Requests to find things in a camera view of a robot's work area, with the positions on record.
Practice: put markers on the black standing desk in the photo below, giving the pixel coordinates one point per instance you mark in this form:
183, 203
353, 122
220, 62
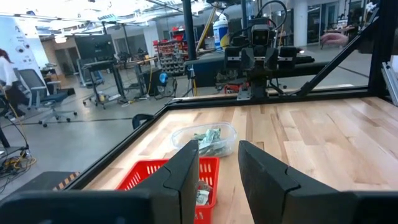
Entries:
99, 65

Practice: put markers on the person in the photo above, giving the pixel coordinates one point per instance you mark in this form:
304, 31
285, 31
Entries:
6, 74

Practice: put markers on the person's hand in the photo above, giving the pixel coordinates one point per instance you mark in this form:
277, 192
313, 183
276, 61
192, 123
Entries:
334, 39

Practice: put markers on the white blue canister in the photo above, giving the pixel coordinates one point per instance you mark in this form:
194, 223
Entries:
220, 32

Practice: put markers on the black slanted pole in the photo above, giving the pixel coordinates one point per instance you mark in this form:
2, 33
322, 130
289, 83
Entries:
189, 28

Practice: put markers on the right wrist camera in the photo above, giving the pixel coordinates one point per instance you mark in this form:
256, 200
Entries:
260, 35

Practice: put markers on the silver aluminium extrusion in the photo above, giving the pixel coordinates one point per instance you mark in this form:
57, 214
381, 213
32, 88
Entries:
390, 81

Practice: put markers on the red plastic basket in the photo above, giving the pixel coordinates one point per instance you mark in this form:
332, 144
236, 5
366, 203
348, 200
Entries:
146, 169

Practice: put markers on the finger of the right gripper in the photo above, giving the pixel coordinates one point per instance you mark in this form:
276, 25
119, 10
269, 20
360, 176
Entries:
248, 59
271, 59

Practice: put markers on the clear plastic container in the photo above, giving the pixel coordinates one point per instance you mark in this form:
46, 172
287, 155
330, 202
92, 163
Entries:
228, 137

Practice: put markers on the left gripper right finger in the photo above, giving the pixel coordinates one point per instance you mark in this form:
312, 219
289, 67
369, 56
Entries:
261, 186

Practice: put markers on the black computer tower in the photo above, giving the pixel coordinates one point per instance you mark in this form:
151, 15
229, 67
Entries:
154, 81

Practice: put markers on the white structural column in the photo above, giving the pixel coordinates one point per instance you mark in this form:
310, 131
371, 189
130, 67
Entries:
18, 40

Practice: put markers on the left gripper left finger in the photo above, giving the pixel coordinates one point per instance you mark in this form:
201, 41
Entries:
186, 174

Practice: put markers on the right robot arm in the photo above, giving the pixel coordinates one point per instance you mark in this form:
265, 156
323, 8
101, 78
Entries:
259, 82

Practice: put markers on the black monitor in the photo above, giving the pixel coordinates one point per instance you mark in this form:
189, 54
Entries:
94, 46

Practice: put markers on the grey office chair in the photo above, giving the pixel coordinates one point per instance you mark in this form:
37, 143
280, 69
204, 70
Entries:
46, 98

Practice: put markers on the black frame hook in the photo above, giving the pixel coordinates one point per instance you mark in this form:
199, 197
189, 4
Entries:
140, 115

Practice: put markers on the yellow slanted bar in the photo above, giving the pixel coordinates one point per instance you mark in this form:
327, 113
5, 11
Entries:
205, 31

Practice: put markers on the black hazard-striped floor mat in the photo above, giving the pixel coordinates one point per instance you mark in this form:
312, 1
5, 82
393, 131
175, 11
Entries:
40, 182

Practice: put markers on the red parts bin rack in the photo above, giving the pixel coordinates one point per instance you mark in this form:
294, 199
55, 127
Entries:
168, 46

